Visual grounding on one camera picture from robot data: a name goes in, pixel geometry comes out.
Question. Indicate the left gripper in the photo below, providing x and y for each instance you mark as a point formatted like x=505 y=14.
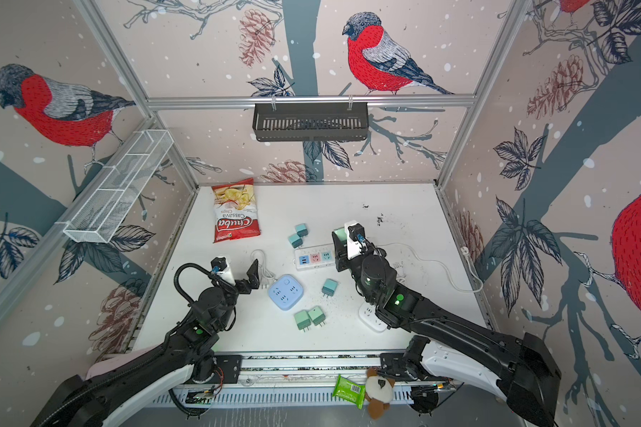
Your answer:
x=245 y=287

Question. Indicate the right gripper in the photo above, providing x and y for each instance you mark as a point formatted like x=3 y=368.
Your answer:
x=342 y=256

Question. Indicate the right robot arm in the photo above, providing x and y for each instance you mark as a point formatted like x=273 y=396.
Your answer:
x=519 y=370

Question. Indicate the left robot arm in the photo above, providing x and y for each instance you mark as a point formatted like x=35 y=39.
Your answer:
x=130 y=382

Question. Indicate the teal plug adapter far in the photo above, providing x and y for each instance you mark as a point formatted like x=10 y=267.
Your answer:
x=301 y=230

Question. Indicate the teal plug adapter near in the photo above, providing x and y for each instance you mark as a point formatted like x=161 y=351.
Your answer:
x=295 y=240

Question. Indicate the green plug adapter right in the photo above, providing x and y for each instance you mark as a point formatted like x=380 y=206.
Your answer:
x=317 y=316

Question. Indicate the green plug adapter left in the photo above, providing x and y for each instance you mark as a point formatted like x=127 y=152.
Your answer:
x=302 y=320

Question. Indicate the white multicolour power strip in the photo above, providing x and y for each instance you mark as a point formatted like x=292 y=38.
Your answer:
x=321 y=256

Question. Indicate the blue cube power socket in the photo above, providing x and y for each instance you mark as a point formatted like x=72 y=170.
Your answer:
x=286 y=292

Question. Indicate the red white cassava chips bag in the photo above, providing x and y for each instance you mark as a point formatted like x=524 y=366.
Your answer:
x=236 y=214

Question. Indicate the white cube power socket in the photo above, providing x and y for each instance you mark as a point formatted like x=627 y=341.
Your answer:
x=368 y=317

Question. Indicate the green wipes packet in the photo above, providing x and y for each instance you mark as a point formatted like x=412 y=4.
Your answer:
x=349 y=391

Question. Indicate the brown white plush toy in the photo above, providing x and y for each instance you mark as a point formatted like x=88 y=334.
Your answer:
x=379 y=392

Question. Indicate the pink tray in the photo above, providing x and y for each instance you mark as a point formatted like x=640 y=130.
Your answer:
x=108 y=365

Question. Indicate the white power cable blue cube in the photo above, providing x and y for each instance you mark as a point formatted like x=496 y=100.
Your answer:
x=267 y=278

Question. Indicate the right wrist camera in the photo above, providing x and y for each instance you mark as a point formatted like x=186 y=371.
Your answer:
x=355 y=239

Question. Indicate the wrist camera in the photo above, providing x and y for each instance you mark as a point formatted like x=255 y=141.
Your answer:
x=220 y=266
x=355 y=239

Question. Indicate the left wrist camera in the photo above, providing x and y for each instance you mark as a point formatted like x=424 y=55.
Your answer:
x=220 y=266

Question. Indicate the black wire basket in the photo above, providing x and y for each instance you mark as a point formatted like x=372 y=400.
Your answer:
x=311 y=122

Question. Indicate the white mesh wall basket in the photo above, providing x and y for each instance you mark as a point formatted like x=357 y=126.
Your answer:
x=103 y=212

